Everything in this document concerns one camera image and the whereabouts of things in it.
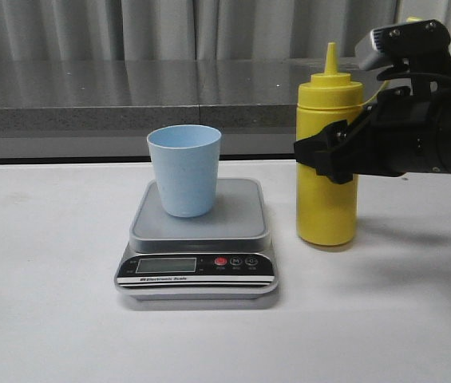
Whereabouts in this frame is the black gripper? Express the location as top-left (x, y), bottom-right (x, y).
top-left (294, 87), bottom-right (441, 184)

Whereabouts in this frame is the yellow squeeze bottle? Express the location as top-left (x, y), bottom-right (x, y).
top-left (294, 42), bottom-right (366, 247)

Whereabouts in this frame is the light blue plastic cup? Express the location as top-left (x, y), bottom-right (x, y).
top-left (147, 124), bottom-right (222, 218)

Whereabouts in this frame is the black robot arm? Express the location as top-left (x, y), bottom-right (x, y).
top-left (294, 86), bottom-right (451, 184)

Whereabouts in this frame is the silver electronic kitchen scale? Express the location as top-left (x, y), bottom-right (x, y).
top-left (114, 178), bottom-right (279, 310)

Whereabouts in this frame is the grey granite counter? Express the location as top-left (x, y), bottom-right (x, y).
top-left (0, 55), bottom-right (451, 160)

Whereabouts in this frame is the grey curtain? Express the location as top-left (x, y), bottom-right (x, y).
top-left (0, 1), bottom-right (451, 61)

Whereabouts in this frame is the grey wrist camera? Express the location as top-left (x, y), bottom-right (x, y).
top-left (354, 19), bottom-right (451, 77)

